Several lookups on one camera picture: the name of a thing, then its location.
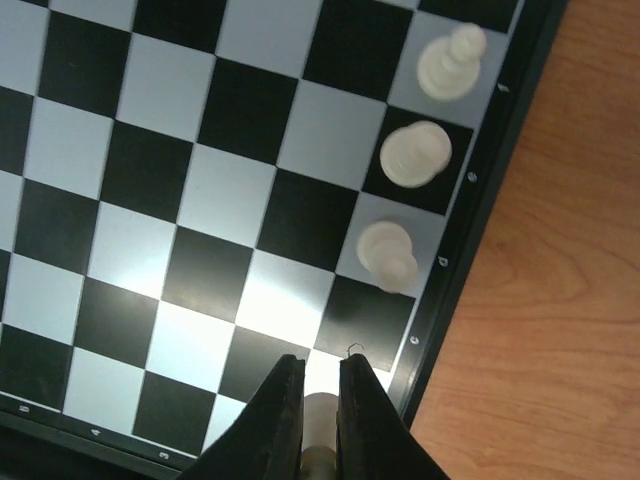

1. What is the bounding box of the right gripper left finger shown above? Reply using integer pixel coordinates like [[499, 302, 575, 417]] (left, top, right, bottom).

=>
[[179, 354, 305, 480]]

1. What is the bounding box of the white king piece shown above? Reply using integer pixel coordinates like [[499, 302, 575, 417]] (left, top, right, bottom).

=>
[[379, 121, 452, 188]]

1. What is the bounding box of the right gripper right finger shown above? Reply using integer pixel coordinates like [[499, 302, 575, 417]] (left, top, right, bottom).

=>
[[337, 354, 448, 480]]

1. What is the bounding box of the white queen piece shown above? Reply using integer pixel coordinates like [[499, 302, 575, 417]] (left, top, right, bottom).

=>
[[356, 221, 418, 293]]

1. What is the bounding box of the black white chessboard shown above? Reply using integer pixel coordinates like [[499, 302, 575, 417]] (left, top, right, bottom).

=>
[[1, 1, 566, 479]]

